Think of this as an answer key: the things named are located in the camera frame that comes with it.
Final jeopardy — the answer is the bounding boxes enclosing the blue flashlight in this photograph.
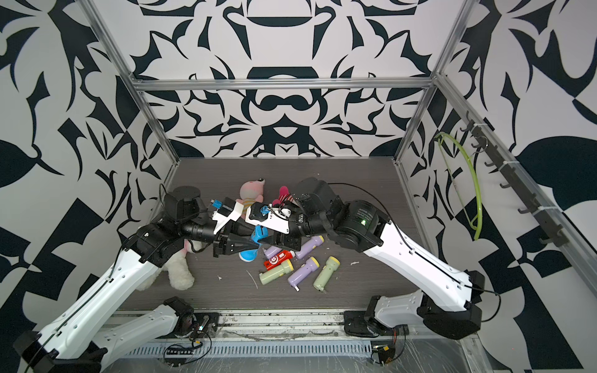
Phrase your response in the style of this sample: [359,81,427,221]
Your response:
[239,225,269,263]

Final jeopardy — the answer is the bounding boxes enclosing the purple flashlight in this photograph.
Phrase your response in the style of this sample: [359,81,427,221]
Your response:
[295,236,325,260]
[264,246,282,260]
[288,256,320,292]

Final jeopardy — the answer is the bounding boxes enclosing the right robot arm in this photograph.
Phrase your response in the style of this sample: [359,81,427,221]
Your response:
[289,177,484,340]

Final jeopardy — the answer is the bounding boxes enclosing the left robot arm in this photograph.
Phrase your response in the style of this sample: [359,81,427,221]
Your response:
[13,186,258,372]

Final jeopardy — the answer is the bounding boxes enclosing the red flashlight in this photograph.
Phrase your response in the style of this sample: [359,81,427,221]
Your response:
[264,250,295,270]

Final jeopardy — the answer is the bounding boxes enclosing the light green flashlight right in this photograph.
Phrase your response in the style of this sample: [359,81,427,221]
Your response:
[313,256,340,292]

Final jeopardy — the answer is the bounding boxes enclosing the light green flashlight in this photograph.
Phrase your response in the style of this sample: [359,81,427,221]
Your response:
[313,256,340,292]
[259,260,294,285]

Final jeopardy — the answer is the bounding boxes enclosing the light green flashlight left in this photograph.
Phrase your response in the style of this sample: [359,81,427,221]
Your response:
[259,260,294,285]

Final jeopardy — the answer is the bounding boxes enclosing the white plush yellow glasses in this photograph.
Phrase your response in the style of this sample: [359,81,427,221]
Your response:
[271,186,297,208]

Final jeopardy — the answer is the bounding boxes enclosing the pink plush striped shirt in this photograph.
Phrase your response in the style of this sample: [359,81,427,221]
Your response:
[236,178,265,208]

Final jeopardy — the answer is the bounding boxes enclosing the white teddy bear pink shirt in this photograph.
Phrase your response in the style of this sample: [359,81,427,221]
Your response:
[136,239,204,291]

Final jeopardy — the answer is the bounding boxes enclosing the black connector box left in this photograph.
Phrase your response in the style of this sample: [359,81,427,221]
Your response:
[162,344,197,365]

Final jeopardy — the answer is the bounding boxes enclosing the black connector box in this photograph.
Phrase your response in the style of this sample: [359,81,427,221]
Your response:
[162,344,197,365]
[370,344,396,366]

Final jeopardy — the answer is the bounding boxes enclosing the black connector box right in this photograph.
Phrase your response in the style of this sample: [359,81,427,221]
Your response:
[370,344,396,366]

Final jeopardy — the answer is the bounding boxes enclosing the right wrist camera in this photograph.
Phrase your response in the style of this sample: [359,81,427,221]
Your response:
[245,202,290,234]

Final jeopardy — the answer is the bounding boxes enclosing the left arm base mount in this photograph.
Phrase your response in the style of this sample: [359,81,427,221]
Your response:
[160,297,221,339]

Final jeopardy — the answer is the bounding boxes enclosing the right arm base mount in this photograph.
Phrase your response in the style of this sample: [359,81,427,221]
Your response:
[343,295,410,338]

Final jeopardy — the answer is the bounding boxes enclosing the green hoop on wall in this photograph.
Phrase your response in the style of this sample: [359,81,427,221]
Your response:
[434,131,484,241]

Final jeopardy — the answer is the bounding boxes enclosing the black hook rail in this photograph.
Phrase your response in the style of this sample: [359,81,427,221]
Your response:
[462,110,572,248]

